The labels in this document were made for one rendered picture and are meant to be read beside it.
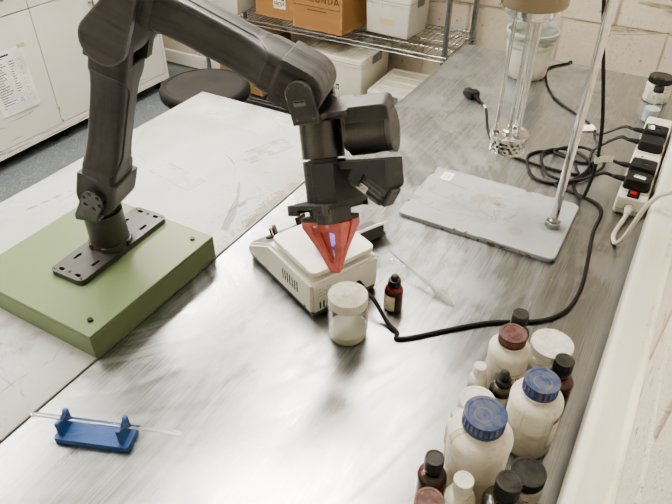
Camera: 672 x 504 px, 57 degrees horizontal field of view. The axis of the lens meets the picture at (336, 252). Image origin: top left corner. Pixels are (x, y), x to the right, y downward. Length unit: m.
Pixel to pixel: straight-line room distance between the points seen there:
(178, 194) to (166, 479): 0.64
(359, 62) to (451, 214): 2.04
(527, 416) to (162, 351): 0.52
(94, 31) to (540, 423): 0.71
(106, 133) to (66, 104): 2.71
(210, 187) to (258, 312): 0.39
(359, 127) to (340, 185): 0.08
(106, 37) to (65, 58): 2.76
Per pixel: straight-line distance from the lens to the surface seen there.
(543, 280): 1.09
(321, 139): 0.79
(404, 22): 3.09
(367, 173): 0.76
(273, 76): 0.76
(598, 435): 0.75
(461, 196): 1.25
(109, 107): 0.91
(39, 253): 1.13
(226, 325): 0.97
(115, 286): 1.01
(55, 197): 1.36
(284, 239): 0.98
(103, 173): 0.97
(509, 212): 1.22
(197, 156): 1.41
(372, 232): 1.10
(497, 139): 1.12
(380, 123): 0.77
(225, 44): 0.78
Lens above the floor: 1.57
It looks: 38 degrees down
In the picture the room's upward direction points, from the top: straight up
